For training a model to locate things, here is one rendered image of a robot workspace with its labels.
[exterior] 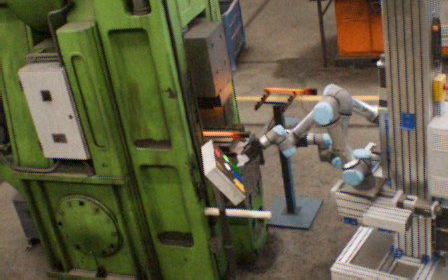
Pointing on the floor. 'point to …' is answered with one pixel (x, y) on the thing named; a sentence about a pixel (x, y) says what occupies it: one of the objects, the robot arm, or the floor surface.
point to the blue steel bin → (233, 27)
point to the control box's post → (226, 233)
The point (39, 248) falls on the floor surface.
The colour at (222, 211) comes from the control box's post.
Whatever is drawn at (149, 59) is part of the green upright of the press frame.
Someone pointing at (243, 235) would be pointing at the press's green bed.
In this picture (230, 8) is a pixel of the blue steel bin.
